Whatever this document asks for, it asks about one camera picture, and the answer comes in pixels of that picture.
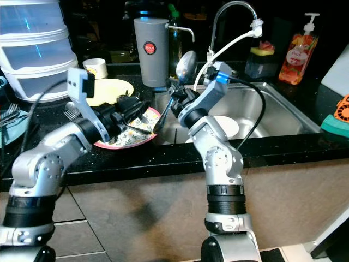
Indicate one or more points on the large silver spoon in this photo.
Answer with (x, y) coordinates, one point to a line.
(186, 65)

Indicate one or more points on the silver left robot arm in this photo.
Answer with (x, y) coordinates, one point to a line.
(49, 174)

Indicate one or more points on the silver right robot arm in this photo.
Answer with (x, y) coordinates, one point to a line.
(221, 164)

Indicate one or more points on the pink rimmed floral plate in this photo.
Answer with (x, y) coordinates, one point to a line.
(142, 139)

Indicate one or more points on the pale yellow plate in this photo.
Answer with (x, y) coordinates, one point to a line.
(114, 90)

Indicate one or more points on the oil bottle green cap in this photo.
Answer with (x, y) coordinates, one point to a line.
(173, 54)

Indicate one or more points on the grey water filter canister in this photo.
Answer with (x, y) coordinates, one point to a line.
(150, 65)

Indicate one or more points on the olive green dish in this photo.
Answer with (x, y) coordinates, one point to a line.
(121, 56)

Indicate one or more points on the white printed mug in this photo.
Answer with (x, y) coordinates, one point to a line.
(95, 68)

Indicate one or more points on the dark translucent sponge holder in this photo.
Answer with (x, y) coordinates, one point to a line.
(259, 66)

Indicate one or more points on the yellow sponge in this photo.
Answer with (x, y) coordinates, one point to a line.
(256, 51)

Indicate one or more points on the stainless steel sink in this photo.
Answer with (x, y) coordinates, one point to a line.
(278, 117)

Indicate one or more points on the red scrubber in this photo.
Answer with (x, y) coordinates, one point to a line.
(265, 46)

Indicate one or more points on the chrome gooseneck faucet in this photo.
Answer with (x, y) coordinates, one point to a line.
(234, 3)

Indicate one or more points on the silver fork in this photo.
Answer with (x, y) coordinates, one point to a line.
(11, 109)
(19, 107)

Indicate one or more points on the white stacked plastic container tower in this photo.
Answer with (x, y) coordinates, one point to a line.
(32, 60)

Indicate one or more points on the light blue plate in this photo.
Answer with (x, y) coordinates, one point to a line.
(16, 131)

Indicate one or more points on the orange soap pump bottle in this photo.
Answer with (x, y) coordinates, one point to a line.
(294, 65)

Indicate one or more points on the white cutting board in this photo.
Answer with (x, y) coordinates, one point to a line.
(337, 68)

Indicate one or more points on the orange round gadget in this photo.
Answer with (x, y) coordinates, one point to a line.
(343, 109)

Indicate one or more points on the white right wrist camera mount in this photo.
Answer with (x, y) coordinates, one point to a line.
(215, 90)

